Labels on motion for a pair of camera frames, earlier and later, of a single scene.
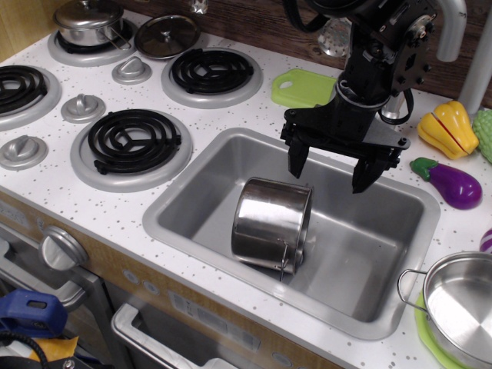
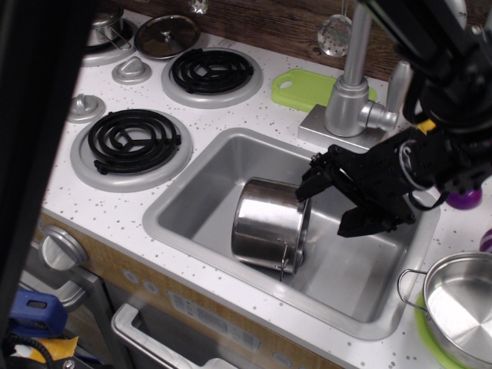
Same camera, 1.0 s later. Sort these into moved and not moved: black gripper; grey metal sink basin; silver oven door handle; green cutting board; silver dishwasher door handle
Moved: black gripper; silver oven door handle
Not moved: silver dishwasher door handle; green cutting board; grey metal sink basin
